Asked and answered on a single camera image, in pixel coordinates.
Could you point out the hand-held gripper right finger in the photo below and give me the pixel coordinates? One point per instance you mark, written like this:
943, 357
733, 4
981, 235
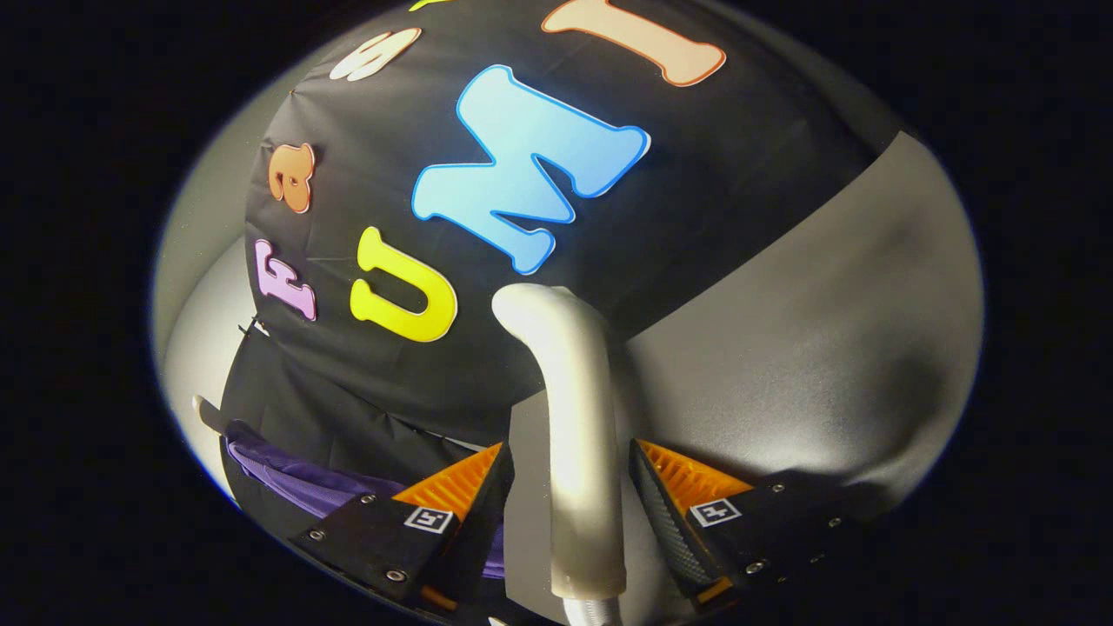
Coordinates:
661, 530

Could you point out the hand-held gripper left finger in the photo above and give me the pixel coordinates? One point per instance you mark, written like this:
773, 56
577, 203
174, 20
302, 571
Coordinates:
487, 522

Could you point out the white garment steamer head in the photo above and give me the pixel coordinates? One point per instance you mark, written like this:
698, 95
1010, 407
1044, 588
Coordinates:
578, 417

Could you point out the purple jacket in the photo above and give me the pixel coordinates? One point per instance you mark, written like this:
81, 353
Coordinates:
322, 491

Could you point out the grey cabinet with dark top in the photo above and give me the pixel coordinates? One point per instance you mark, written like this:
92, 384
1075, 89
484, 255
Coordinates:
826, 348

